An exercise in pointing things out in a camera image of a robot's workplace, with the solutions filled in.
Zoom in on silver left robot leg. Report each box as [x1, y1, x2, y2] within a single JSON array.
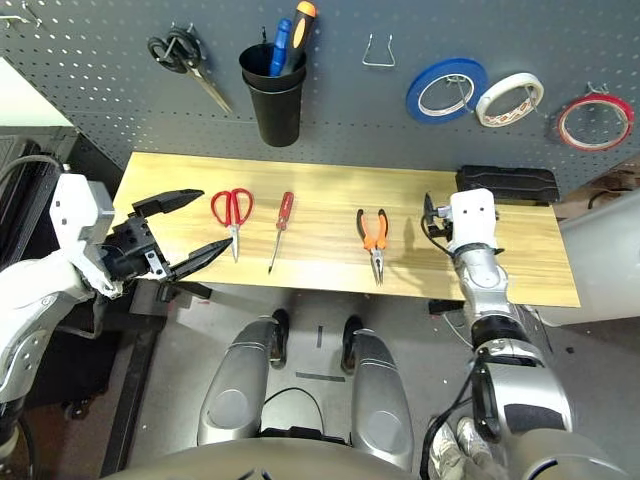
[[197, 309, 291, 446]]

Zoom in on white tape roll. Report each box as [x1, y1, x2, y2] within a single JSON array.
[[474, 72, 545, 129]]

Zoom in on white sneaker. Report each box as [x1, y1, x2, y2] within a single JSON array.
[[457, 417, 494, 461], [430, 422, 464, 474]]

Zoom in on red handled scissors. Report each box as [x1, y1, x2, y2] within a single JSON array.
[[210, 187, 255, 264]]

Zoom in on silver robot leg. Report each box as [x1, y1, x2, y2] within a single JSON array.
[[197, 309, 291, 446], [340, 314, 415, 471]]

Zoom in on khaki trouser leg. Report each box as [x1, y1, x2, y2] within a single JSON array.
[[439, 457, 501, 480]]

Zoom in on light grey box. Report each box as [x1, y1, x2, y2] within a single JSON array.
[[539, 189, 640, 329]]

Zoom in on grey robot torso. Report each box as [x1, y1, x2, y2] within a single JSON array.
[[99, 437, 426, 480]]

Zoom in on black plastic cup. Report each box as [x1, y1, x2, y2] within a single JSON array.
[[241, 69, 306, 148], [238, 42, 308, 91]]

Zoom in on grey perforated pegboard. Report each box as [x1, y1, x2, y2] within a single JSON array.
[[0, 0, 640, 202]]

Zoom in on blue handled screwdriver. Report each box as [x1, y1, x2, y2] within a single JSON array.
[[268, 18, 293, 78]]

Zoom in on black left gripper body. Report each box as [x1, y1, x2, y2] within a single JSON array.
[[102, 213, 174, 285]]

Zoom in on black handled scissors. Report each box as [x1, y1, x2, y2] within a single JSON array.
[[147, 27, 235, 115]]

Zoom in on black metal frame leg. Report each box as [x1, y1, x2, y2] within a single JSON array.
[[99, 279, 169, 476]]

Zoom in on silver double wire hook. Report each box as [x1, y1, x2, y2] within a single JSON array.
[[0, 13, 44, 29]]

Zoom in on red handled screwdriver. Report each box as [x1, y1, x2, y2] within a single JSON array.
[[267, 191, 295, 275]]

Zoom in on orange black needle-nose pliers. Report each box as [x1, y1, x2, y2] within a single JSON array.
[[355, 208, 390, 287]]

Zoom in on silver wire pliers holder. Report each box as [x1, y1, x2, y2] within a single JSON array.
[[361, 33, 397, 68]]

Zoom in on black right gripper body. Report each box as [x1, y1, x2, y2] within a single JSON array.
[[426, 206, 454, 247]]

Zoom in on black table bracket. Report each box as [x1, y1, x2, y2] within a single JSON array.
[[157, 281, 214, 304], [428, 298, 464, 316]]

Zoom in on silver right robot leg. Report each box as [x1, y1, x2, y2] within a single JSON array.
[[340, 314, 415, 471]]

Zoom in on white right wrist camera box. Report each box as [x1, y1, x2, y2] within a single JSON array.
[[448, 188, 501, 254]]

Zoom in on thin black floor cable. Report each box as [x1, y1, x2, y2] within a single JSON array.
[[262, 387, 326, 431]]

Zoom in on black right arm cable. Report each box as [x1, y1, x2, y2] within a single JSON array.
[[418, 357, 484, 480]]

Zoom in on red tape roll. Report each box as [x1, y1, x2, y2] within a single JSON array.
[[556, 93, 635, 153]]

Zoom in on black left camera cable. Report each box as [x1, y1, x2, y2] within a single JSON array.
[[0, 154, 64, 186]]

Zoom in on orange black handled screwdriver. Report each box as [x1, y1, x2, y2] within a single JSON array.
[[279, 0, 319, 76]]

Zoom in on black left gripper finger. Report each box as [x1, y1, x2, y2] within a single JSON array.
[[132, 188, 206, 218], [168, 237, 234, 283]]

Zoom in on black flat tool case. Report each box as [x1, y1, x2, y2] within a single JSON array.
[[455, 164, 560, 207]]

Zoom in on blue tape roll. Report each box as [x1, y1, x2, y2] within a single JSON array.
[[405, 57, 489, 126]]

